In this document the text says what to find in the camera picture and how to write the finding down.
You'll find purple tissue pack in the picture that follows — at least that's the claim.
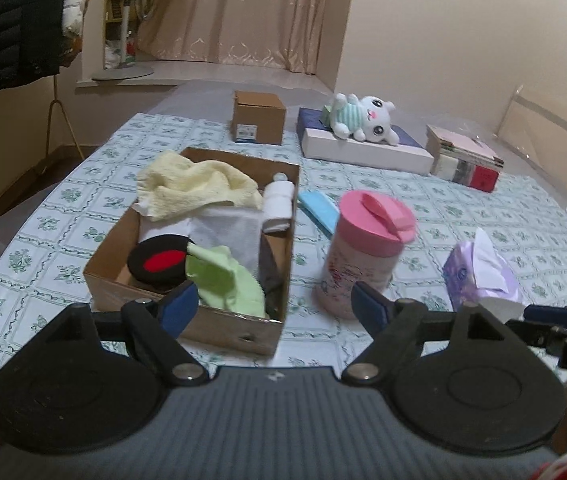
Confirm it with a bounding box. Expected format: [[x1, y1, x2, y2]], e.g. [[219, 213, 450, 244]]
[[443, 228, 524, 323]]

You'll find light green cloth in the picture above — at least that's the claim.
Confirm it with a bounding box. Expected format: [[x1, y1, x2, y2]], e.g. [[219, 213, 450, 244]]
[[186, 243, 266, 318]]

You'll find clear plastic glove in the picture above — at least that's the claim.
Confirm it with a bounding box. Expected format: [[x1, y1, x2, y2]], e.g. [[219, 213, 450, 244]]
[[138, 206, 262, 278]]

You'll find stack of books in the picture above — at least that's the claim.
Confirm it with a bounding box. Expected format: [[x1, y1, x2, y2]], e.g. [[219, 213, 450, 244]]
[[427, 125, 505, 193]]

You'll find open cardboard tray box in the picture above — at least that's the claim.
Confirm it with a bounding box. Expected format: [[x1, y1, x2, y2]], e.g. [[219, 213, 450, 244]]
[[84, 148, 300, 356]]

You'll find yellow towel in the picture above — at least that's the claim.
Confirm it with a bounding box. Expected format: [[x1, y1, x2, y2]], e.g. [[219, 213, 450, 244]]
[[132, 151, 264, 222]]

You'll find pink lidded cup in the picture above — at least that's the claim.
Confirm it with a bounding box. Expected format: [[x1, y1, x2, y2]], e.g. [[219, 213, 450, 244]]
[[316, 190, 417, 320]]

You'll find floral green white tablecloth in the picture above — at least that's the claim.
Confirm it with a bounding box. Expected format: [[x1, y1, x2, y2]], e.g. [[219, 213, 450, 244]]
[[0, 110, 567, 391]]

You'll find small closed cardboard box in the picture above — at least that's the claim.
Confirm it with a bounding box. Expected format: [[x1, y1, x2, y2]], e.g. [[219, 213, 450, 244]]
[[230, 91, 287, 145]]

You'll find white bunny plush toy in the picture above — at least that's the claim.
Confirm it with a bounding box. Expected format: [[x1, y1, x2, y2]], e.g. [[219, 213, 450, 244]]
[[321, 93, 399, 146]]

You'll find clothes rack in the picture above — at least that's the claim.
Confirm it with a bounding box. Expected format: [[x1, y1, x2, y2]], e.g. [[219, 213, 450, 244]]
[[44, 75, 86, 160]]

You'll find beige curtain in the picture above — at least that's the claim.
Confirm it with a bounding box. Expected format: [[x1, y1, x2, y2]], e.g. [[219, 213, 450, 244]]
[[137, 0, 326, 75]]

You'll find black red round pad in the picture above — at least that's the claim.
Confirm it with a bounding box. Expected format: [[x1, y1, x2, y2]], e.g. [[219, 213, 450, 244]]
[[127, 234, 191, 290]]

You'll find white and blue flat box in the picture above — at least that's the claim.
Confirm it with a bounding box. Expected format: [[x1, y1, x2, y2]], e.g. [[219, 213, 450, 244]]
[[297, 107, 434, 174]]

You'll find standing electric fan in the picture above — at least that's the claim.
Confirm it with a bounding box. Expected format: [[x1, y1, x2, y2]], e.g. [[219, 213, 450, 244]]
[[90, 0, 154, 84]]

